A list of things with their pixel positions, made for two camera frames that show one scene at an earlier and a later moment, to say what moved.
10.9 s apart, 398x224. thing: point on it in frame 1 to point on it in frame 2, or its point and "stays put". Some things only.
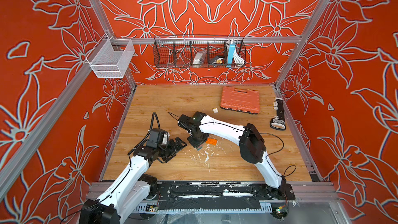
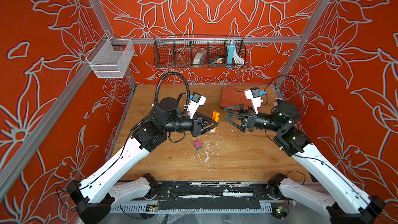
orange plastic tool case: (243, 100) stays put
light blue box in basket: (231, 52) stays put
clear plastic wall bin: (110, 58) stays put
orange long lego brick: (211, 141) to (215, 117)
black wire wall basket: (199, 51) stays put
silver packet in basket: (198, 60) stays put
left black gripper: (173, 149) to (197, 126)
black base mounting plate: (217, 195) stays put
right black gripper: (195, 145) to (250, 121)
